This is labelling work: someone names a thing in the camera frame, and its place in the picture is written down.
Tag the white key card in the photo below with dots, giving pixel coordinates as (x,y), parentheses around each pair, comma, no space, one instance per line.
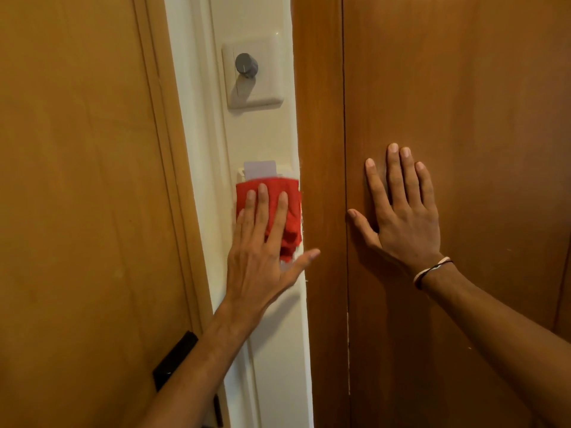
(261,170)

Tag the person's right hand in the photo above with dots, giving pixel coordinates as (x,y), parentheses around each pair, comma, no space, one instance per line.
(408,222)

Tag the person's left hand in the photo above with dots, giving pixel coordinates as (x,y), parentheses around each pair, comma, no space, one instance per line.
(254,267)

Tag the grey round dimmer knob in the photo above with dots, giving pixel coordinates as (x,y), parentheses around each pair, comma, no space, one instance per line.
(246,65)

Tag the light wooden door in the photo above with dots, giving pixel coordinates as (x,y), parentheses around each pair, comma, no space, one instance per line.
(80,196)

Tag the white key card holder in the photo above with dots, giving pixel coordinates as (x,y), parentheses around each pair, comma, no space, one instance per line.
(287,172)

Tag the white dimmer switch plate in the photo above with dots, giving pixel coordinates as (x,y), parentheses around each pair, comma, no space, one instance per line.
(267,80)

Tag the red cloth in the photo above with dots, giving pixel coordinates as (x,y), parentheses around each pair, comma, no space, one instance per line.
(293,218)

